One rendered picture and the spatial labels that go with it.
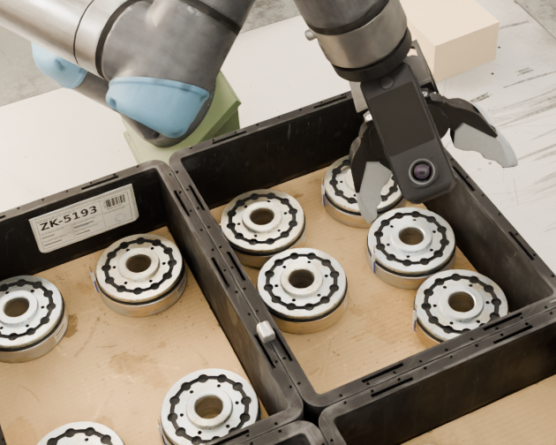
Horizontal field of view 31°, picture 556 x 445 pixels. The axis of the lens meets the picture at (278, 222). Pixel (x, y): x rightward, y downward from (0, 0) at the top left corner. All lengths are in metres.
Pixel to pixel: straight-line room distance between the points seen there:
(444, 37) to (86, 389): 0.82
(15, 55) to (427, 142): 2.28
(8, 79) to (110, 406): 1.92
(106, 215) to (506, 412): 0.51
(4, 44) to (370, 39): 2.33
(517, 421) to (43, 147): 0.87
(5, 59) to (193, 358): 1.98
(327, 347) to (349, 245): 0.15
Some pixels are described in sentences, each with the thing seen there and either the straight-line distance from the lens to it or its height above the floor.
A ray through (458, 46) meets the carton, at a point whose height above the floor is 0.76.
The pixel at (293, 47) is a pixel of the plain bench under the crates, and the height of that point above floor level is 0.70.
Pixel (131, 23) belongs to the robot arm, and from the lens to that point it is 0.85.
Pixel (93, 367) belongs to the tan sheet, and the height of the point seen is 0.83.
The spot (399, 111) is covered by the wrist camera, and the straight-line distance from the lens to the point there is 0.85.
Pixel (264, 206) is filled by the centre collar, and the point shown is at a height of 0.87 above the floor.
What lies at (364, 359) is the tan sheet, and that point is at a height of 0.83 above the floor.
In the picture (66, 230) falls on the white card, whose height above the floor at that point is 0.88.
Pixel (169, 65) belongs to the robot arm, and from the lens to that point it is 0.83.
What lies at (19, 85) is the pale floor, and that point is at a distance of 2.92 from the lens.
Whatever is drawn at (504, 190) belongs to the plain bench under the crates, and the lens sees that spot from 1.49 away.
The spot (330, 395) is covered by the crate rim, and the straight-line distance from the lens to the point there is 0.98.
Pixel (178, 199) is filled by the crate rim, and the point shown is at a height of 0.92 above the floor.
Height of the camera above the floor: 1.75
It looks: 47 degrees down
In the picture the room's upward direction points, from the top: 5 degrees counter-clockwise
